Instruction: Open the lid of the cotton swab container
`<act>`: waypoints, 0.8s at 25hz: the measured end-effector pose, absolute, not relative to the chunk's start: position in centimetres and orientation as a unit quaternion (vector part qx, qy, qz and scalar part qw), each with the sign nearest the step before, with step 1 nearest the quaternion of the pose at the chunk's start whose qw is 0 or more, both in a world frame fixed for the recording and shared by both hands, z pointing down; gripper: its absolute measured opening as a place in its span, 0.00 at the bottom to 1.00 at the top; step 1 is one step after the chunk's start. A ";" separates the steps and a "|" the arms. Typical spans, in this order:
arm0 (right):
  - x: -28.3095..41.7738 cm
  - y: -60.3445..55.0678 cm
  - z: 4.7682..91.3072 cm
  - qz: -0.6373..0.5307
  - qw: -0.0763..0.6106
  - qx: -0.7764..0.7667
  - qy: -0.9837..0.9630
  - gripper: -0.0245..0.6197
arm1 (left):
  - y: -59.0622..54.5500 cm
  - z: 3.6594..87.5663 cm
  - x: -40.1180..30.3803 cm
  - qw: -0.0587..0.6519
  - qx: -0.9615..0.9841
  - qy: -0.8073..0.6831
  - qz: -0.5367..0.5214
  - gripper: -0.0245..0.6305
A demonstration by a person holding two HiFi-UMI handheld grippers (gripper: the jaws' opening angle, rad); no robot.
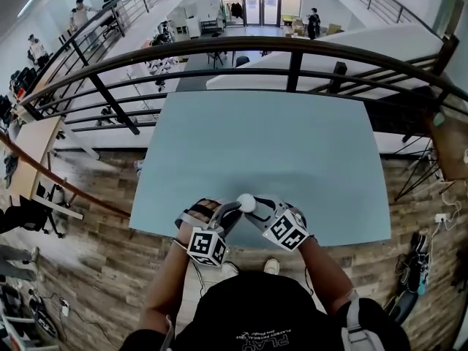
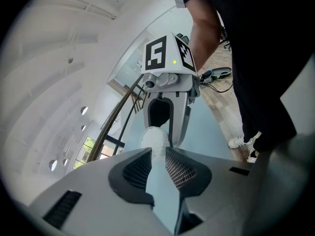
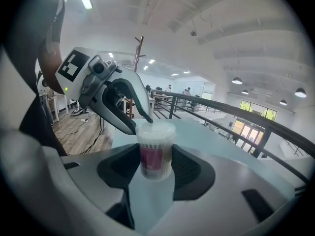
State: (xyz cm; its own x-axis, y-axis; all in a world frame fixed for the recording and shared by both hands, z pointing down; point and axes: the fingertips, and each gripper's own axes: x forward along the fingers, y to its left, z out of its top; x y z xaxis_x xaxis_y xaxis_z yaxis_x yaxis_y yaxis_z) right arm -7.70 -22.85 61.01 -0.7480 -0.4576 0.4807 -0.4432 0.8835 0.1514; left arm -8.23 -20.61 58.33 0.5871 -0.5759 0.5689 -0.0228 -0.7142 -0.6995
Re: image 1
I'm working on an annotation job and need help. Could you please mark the grey cloth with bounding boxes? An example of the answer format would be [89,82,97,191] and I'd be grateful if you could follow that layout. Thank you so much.
[2,154,19,189]

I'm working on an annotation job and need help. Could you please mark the white cabinet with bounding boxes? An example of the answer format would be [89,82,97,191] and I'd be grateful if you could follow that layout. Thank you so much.
[175,4,201,39]

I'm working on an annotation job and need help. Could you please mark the white-legged wooden desk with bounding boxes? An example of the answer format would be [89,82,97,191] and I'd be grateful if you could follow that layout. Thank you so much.
[9,115,100,221]

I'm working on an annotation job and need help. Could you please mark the dark chair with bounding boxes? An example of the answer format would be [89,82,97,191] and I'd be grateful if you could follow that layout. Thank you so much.
[207,50,225,69]

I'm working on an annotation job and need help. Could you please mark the person's black shirt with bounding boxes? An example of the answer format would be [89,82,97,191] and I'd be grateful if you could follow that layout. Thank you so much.
[120,271,412,351]

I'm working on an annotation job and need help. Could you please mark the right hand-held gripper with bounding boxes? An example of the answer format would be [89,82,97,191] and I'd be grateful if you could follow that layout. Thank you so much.
[244,195,311,252]

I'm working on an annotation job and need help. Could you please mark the person's white right shoe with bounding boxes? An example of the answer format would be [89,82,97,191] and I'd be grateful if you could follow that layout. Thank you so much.
[263,257,281,276]

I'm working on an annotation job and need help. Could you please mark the black skateboard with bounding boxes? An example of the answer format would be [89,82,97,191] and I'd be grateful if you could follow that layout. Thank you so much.
[382,290,420,325]

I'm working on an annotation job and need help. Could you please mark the person's left forearm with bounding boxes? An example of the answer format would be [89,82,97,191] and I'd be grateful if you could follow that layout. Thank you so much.
[140,238,200,339]

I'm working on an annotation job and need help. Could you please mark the glass entrance doors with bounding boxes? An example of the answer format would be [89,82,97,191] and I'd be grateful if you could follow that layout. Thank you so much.
[218,0,304,28]

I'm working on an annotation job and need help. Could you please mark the black curved metal railing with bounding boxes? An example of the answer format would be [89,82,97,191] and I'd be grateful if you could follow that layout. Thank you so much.
[18,34,468,140]

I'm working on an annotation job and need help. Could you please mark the black shelf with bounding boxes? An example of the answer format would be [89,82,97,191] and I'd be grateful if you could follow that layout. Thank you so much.
[200,19,221,35]

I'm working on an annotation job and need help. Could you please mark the person's white left shoe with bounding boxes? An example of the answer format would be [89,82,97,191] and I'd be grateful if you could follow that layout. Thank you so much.
[221,261,240,279]

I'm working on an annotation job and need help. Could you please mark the brown wooden side table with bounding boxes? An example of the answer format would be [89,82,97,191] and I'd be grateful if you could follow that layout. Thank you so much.
[393,110,468,203]

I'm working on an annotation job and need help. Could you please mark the black backpack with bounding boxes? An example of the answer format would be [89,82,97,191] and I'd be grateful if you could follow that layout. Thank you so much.
[394,231,435,296]

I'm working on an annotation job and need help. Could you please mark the small white cup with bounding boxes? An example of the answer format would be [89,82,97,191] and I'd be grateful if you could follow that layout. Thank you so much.
[236,192,257,214]

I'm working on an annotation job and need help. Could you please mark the person's right forearm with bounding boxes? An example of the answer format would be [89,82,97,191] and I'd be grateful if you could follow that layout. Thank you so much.
[290,234,355,317]

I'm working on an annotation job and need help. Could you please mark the person's left hand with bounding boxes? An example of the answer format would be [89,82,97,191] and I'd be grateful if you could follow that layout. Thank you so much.
[192,200,222,220]

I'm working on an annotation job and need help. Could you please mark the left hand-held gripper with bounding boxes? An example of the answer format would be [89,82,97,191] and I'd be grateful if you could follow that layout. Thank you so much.
[174,197,244,269]

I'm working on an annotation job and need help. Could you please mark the person's white shoe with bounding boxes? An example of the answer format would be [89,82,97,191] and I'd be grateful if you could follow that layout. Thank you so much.
[221,261,240,279]
[263,257,281,276]

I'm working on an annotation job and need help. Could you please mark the clothes rack with garments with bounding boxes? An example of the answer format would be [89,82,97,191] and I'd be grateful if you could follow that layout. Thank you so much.
[218,1,245,24]

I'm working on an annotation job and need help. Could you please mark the black bag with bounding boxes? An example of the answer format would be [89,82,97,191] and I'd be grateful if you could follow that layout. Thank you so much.
[27,287,56,340]

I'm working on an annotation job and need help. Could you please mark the white and black robot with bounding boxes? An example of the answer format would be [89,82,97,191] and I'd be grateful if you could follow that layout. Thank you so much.
[148,20,173,47]
[146,54,181,88]

